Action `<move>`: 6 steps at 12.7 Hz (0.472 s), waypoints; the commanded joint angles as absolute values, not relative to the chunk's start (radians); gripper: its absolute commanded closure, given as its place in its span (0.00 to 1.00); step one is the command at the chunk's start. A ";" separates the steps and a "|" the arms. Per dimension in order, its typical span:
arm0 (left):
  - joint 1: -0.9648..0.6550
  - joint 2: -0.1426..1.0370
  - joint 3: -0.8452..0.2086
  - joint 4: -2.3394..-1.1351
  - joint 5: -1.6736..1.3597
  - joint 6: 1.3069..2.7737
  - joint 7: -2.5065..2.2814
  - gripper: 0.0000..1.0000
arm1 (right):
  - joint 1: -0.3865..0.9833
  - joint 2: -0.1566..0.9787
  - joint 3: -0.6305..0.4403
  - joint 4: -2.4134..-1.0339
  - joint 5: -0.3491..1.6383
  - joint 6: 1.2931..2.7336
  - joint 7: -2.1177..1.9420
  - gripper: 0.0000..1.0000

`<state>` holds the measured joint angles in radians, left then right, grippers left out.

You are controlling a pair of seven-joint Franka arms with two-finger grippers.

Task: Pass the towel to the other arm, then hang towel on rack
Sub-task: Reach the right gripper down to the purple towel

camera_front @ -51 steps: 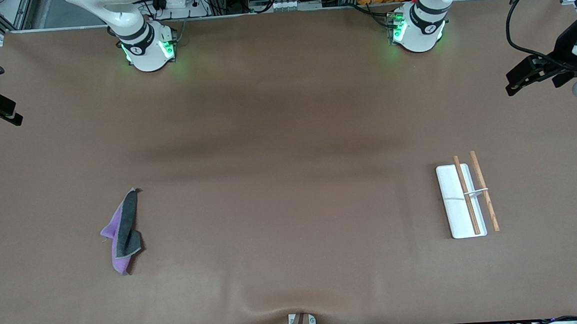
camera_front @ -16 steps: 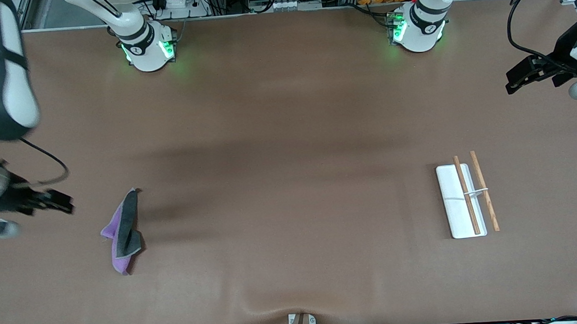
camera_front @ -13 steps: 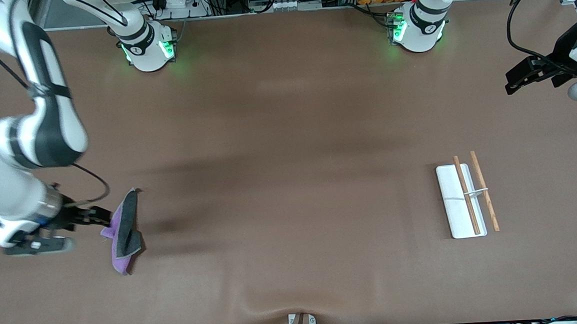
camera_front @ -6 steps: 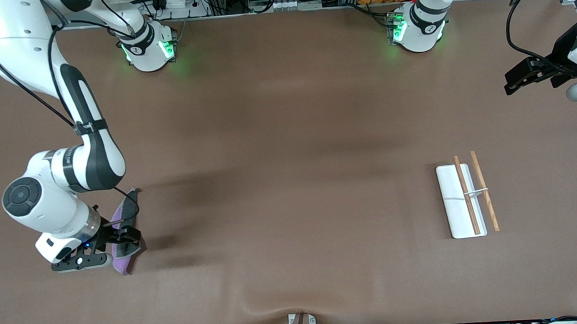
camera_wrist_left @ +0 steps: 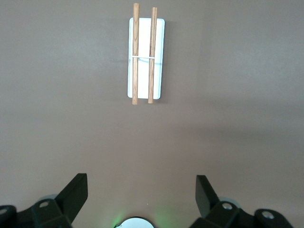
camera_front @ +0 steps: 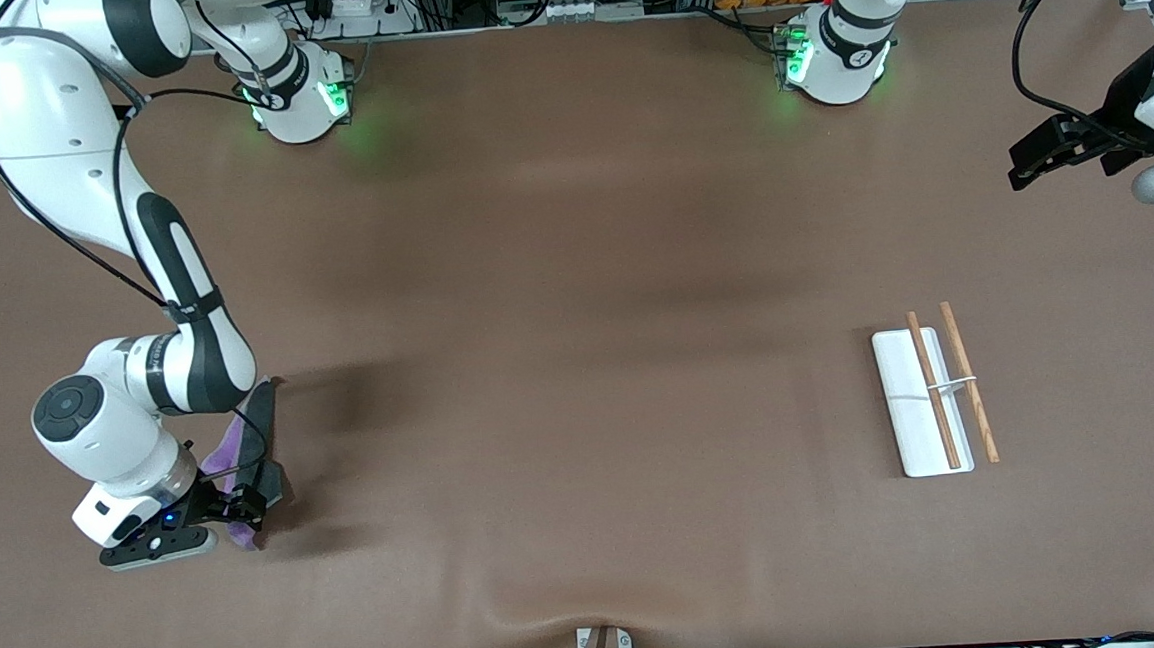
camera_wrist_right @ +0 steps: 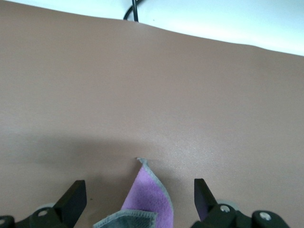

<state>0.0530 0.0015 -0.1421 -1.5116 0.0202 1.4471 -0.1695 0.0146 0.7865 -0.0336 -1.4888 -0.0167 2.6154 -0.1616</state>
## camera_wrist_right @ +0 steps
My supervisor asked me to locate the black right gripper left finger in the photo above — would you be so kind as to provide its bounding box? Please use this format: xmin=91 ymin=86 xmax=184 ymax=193
xmin=0 ymin=180 xmax=86 ymax=228

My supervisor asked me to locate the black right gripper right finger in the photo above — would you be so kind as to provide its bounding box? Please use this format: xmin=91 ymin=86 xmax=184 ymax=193
xmin=192 ymin=178 xmax=292 ymax=228

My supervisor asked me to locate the purple and grey towel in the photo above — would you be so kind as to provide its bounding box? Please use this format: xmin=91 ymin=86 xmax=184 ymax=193
xmin=93 ymin=156 xmax=175 ymax=228

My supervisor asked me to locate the brown table mat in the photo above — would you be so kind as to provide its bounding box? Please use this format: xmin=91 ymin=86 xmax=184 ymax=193
xmin=0 ymin=0 xmax=304 ymax=228

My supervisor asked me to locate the black cable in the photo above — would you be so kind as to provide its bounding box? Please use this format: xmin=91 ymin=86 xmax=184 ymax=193
xmin=123 ymin=0 xmax=140 ymax=22

